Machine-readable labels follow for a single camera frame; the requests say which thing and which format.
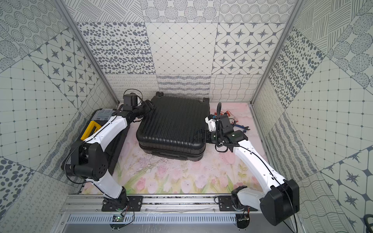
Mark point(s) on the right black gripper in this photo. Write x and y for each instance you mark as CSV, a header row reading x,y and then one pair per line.
x,y
206,132

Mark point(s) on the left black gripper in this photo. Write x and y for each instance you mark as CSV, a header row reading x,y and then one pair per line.
x,y
145,106

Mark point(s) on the black hard-shell suitcase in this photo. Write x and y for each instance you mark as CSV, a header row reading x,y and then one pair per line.
x,y
168,130

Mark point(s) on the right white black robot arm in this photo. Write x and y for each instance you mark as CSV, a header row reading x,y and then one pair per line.
x,y
279,198

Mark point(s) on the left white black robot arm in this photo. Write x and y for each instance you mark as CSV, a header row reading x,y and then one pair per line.
x,y
107,185

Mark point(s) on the red and white work glove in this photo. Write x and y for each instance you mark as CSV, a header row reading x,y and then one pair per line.
x,y
231,117

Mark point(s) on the floral pink table mat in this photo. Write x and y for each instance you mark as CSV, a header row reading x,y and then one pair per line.
x,y
217,172

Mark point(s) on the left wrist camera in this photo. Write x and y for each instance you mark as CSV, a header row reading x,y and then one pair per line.
x,y
130,102

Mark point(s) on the blue-handled pliers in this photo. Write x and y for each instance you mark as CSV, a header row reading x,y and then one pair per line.
x,y
244,128

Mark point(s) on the black toolbox with yellow handle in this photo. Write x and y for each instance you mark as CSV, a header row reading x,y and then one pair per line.
x,y
88,158

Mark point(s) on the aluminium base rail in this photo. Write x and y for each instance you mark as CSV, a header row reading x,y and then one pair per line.
x,y
177,204

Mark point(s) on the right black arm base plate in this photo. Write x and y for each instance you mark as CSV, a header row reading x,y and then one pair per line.
x,y
226,204

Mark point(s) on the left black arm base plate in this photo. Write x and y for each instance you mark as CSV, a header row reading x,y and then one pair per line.
x,y
134,203

